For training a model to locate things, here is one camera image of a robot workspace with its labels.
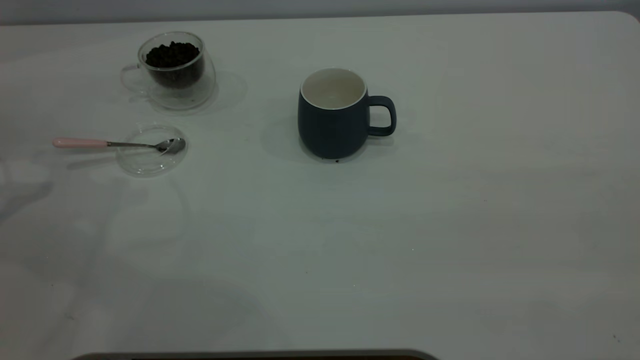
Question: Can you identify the dark grey ceramic mug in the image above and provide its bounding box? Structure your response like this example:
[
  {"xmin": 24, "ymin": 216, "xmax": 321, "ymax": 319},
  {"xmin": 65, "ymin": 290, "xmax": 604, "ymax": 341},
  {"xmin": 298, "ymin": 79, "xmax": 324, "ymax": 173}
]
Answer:
[{"xmin": 297, "ymin": 68, "xmax": 397, "ymax": 160}]

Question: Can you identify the pink-handled metal spoon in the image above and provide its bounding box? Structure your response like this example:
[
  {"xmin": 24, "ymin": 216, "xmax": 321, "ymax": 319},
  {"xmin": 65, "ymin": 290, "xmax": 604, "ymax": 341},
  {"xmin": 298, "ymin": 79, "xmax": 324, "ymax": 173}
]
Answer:
[{"xmin": 52, "ymin": 137, "xmax": 187, "ymax": 155}]

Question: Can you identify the dark coffee beans heap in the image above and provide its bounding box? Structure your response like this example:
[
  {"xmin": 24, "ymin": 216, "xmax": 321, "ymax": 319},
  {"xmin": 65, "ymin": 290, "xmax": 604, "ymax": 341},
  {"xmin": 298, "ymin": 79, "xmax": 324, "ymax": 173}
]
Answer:
[{"xmin": 145, "ymin": 41, "xmax": 205, "ymax": 90}]

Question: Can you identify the clear shallow glass dish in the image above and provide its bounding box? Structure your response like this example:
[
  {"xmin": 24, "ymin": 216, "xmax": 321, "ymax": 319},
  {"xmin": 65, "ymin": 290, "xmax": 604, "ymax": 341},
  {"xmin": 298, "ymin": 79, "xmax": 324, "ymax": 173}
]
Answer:
[{"xmin": 116, "ymin": 125, "xmax": 189, "ymax": 177}]

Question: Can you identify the clear double-wall glass cup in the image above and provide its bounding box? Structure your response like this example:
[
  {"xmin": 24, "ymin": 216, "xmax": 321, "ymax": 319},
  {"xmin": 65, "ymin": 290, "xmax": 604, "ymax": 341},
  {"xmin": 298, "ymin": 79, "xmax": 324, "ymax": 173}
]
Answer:
[{"xmin": 120, "ymin": 31, "xmax": 217, "ymax": 111}]

